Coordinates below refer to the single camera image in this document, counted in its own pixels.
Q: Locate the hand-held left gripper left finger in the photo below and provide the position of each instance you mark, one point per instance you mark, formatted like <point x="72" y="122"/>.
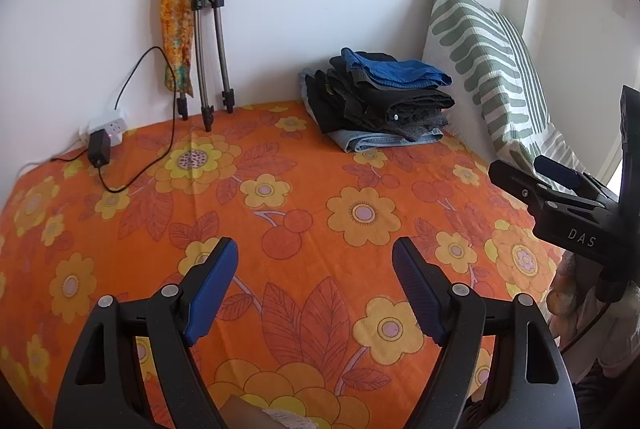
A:
<point x="210" y="294"/>

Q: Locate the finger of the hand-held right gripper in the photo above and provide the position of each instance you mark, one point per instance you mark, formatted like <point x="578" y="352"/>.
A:
<point x="557" y="171"/>
<point x="520" y="186"/>

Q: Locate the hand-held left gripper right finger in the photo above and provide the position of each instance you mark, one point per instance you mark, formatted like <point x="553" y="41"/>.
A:
<point x="420" y="289"/>

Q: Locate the blue striped pants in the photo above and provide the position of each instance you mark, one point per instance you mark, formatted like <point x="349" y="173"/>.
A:
<point x="395" y="69"/>

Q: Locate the black folded pants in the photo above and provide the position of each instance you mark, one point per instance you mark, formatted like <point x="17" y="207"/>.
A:
<point x="400" y="101"/>

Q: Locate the person's right hand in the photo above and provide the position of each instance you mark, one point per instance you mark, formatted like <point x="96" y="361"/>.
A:
<point x="570" y="294"/>

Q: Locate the dark grey folded garment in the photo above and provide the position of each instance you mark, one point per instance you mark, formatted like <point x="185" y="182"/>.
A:
<point x="420" y="126"/>

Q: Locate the green striped white pillow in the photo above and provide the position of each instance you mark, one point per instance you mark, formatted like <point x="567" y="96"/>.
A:
<point x="480" y="64"/>

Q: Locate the orange floral bed sheet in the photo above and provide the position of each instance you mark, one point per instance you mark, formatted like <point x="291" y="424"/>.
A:
<point x="300" y="189"/>

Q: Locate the stack of folded dark clothes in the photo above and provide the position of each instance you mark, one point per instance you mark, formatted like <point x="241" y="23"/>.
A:
<point x="380" y="141"/>

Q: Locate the black power adapter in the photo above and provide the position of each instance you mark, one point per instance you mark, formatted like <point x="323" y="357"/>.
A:
<point x="99" y="149"/>

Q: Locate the white power strip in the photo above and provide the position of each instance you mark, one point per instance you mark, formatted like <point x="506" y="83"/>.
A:
<point x="112" y="124"/>

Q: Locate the black garment with yellow print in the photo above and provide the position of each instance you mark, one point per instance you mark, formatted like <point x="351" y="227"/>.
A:
<point x="325" y="99"/>

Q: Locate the grey metal tripod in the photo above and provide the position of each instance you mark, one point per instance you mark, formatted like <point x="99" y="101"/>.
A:
<point x="220" y="49"/>

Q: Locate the orange patterned scarf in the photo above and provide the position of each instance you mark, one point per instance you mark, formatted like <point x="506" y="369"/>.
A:
<point x="176" y="19"/>

